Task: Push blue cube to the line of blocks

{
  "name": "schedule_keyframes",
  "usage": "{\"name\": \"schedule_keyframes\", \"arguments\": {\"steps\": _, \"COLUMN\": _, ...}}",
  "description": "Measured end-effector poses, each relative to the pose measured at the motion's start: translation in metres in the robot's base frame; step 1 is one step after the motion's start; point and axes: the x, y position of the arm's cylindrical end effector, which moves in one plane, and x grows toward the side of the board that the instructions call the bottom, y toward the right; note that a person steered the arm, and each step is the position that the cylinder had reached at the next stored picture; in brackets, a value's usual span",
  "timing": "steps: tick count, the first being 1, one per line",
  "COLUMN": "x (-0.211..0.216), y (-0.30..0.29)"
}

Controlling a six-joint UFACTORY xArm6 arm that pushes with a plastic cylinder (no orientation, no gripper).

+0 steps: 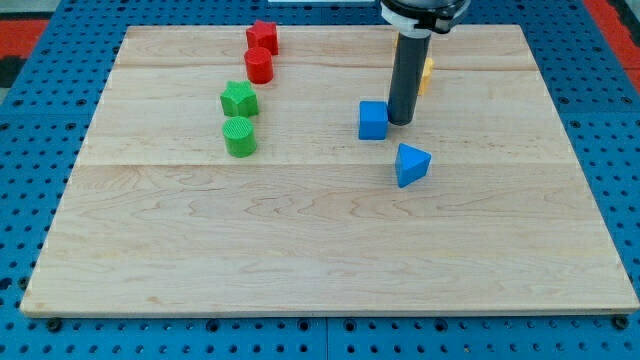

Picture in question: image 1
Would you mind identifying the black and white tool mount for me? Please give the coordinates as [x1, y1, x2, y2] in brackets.
[380, 0, 471, 38]

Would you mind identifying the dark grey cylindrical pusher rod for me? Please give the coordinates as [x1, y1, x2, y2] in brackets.
[387, 34, 431, 126]

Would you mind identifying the blue cube block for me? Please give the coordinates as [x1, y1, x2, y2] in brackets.
[358, 101, 388, 140]

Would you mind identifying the yellow block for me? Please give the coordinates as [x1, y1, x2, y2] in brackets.
[418, 57, 434, 96]

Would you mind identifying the blue triangular prism block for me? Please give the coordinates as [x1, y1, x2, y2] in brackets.
[394, 143, 432, 188]

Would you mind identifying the red star block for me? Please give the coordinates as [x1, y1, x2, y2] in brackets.
[245, 20, 279, 55]

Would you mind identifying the red cylinder block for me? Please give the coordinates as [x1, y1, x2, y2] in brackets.
[244, 47, 274, 84]

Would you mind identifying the green star block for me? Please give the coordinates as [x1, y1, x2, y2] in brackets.
[220, 80, 259, 117]

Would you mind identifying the green cylinder block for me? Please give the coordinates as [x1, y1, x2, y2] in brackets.
[222, 116, 257, 158]

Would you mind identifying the wooden board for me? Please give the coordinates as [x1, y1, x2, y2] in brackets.
[21, 25, 639, 318]

